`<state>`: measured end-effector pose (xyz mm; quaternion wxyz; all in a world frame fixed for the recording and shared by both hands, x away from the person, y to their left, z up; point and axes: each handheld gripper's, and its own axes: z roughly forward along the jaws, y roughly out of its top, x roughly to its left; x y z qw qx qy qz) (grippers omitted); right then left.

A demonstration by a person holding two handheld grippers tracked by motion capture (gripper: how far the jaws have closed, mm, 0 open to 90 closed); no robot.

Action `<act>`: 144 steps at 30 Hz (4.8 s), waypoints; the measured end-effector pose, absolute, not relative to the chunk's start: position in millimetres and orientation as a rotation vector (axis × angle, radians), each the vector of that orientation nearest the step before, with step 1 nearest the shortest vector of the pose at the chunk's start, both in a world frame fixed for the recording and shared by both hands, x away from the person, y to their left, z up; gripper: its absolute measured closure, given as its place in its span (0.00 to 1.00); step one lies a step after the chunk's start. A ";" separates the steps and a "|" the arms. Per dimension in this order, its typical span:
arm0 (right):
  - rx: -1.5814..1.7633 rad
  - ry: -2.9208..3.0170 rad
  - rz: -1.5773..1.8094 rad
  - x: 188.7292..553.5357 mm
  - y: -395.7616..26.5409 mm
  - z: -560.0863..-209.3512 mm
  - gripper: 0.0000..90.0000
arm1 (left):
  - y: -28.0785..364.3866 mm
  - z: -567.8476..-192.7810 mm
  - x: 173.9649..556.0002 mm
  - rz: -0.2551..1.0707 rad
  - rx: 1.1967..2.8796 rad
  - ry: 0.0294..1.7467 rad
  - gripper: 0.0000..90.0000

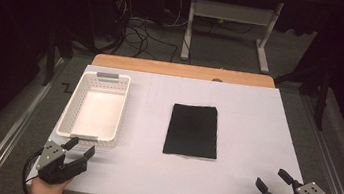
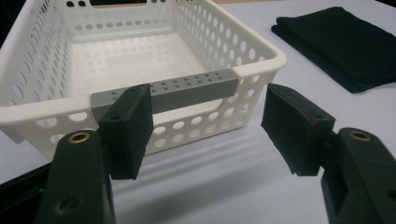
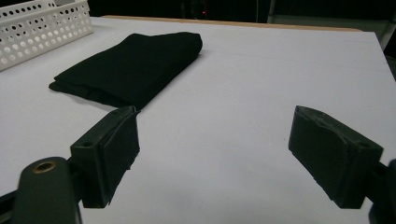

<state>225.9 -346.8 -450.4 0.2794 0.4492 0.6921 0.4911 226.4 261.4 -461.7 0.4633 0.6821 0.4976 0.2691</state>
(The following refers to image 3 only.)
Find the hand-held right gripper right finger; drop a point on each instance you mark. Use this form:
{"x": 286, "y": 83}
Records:
{"x": 333, "y": 155}

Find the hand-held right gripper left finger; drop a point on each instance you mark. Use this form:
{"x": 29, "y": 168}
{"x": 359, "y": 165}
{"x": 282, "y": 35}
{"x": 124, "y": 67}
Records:
{"x": 106, "y": 155}

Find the black cloth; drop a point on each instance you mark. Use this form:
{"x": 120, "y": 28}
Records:
{"x": 134, "y": 68}

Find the white perforated plastic basket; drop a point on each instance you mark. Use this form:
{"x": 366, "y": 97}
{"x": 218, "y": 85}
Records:
{"x": 37, "y": 34}

